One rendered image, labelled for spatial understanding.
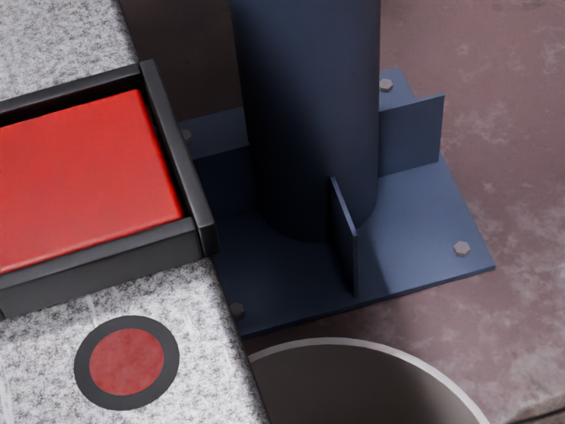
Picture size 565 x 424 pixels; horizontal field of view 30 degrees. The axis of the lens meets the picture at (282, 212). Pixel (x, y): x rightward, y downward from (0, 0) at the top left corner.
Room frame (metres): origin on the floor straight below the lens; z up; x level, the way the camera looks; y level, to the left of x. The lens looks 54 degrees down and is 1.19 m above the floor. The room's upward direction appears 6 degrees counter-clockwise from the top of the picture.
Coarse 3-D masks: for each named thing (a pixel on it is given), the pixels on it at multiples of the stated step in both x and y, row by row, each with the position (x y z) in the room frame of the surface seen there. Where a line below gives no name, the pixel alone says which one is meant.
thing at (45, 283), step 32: (32, 96) 0.25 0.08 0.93; (64, 96) 0.25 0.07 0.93; (96, 96) 0.25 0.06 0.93; (160, 96) 0.24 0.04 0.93; (160, 128) 0.23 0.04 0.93; (192, 160) 0.22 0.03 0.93; (192, 192) 0.20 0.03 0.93; (192, 224) 0.19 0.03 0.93; (64, 256) 0.18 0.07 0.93; (96, 256) 0.18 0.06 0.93; (128, 256) 0.18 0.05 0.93; (160, 256) 0.18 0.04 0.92; (192, 256) 0.19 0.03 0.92; (0, 288) 0.17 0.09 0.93; (32, 288) 0.17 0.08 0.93; (64, 288) 0.18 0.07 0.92; (96, 288) 0.18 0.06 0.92; (0, 320) 0.17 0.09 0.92
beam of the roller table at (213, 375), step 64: (0, 0) 0.32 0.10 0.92; (64, 0) 0.31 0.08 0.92; (0, 64) 0.28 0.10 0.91; (64, 64) 0.28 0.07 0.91; (128, 64) 0.28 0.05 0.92; (64, 320) 0.17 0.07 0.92; (192, 320) 0.17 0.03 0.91; (0, 384) 0.15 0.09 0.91; (64, 384) 0.15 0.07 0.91; (192, 384) 0.14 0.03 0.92; (256, 384) 0.14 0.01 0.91
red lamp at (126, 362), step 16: (112, 336) 0.16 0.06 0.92; (128, 336) 0.16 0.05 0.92; (144, 336) 0.16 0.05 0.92; (96, 352) 0.16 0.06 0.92; (112, 352) 0.16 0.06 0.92; (128, 352) 0.16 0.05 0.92; (144, 352) 0.16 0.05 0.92; (160, 352) 0.16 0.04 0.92; (96, 368) 0.15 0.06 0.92; (112, 368) 0.15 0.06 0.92; (128, 368) 0.15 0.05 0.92; (144, 368) 0.15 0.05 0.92; (160, 368) 0.15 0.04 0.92; (112, 384) 0.15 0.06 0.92; (128, 384) 0.15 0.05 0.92; (144, 384) 0.15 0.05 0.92
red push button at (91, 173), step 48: (0, 144) 0.23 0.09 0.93; (48, 144) 0.23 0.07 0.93; (96, 144) 0.23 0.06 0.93; (144, 144) 0.23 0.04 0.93; (0, 192) 0.21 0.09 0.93; (48, 192) 0.21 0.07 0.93; (96, 192) 0.21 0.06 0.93; (144, 192) 0.21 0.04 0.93; (0, 240) 0.19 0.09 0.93; (48, 240) 0.19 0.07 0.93; (96, 240) 0.19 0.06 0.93
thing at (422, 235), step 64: (256, 0) 0.82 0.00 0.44; (320, 0) 0.80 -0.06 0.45; (256, 64) 0.83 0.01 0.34; (320, 64) 0.80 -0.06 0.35; (192, 128) 1.03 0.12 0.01; (256, 128) 0.84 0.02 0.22; (320, 128) 0.80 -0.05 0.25; (384, 128) 0.90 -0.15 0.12; (256, 192) 0.87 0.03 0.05; (320, 192) 0.80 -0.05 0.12; (384, 192) 0.87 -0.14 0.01; (448, 192) 0.86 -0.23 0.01; (256, 256) 0.79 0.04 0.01; (320, 256) 0.78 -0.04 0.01; (384, 256) 0.77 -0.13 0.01; (448, 256) 0.76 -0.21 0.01; (256, 320) 0.69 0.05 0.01
